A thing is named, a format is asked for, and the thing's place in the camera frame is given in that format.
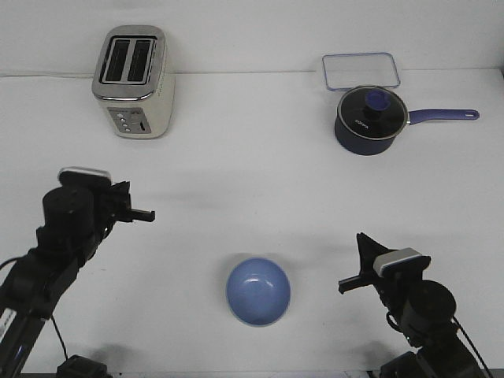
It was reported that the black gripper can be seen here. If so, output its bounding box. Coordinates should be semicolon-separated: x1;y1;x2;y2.
41;182;155;240
338;232;457;347

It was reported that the blue bowl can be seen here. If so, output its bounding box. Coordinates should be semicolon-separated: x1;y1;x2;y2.
226;258;291;327

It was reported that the green bowl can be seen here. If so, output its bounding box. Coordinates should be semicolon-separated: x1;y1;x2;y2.
226;275;291;327

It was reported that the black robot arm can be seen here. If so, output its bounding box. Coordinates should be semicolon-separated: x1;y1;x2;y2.
338;232;492;377
1;180;155;377

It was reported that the dark blue saucepan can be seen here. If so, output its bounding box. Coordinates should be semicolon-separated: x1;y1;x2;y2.
335;109;480;156

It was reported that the silver cream two-slot toaster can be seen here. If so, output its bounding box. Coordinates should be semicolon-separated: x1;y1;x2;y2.
91;25;176;139

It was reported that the glass pot lid blue knob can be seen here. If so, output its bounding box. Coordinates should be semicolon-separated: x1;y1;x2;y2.
338;86;408;141

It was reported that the clear blue-rimmed container lid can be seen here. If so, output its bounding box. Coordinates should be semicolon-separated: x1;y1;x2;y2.
321;52;401;91

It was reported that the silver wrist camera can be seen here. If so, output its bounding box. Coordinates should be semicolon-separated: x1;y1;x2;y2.
372;247;431;278
57;166;112;184

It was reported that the white toaster power cord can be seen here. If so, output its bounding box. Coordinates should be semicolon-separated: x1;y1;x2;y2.
0;69;97;79

